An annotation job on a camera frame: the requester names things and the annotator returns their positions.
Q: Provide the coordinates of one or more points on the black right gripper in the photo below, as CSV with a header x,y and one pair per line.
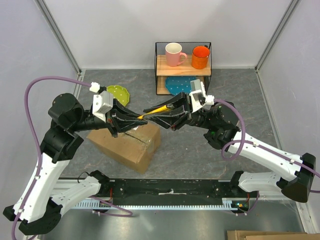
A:
x,y
176,121

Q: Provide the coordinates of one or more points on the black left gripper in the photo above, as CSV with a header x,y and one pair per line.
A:
x,y
113,120

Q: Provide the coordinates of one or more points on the yellow utility knife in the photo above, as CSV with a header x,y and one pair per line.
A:
x,y
162,109

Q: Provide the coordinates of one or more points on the brown cardboard express box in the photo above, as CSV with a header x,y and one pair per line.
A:
x,y
133,149

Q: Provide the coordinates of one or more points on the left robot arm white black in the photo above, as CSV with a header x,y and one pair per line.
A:
x,y
38,211

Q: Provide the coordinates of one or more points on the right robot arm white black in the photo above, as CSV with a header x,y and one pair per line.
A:
x,y
290,174

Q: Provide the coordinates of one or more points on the green dotted plate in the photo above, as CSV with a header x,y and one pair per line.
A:
x,y
120,93

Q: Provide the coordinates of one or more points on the blue dotted plate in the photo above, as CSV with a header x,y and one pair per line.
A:
x,y
178,84

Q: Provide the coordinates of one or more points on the pink mug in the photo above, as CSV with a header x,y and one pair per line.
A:
x,y
174,54

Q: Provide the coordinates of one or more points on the orange mug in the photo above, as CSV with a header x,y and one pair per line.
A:
x,y
200,56

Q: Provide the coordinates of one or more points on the cardboard sheet corner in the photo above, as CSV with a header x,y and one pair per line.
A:
x,y
270,235

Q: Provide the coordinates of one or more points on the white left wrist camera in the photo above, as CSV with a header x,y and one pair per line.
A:
x,y
102,104

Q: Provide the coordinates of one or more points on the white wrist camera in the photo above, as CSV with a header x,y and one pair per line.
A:
x,y
197,95
102,104

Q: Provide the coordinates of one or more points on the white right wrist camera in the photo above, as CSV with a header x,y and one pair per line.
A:
x,y
197,95

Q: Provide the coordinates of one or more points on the black wire wooden shelf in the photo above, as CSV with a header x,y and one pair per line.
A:
x,y
185,70

